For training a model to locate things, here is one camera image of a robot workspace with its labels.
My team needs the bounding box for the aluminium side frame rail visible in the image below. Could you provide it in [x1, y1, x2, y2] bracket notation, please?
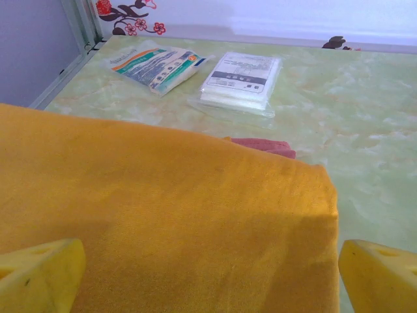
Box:
[28, 41, 99, 110]

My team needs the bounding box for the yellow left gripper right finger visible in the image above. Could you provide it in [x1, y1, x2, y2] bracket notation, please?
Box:
[338, 239, 417, 313]

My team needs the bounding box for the white paper tag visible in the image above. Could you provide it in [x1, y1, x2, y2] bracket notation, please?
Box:
[186, 51, 283, 120]

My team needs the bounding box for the folded yellow t-shirt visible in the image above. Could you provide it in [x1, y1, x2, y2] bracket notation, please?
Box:
[0, 103, 341, 313]

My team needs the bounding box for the aluminium frame post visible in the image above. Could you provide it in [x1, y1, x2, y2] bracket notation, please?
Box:
[61, 0, 107, 46]

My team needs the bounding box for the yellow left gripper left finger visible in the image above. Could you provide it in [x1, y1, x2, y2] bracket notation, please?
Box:
[0, 238, 87, 313]

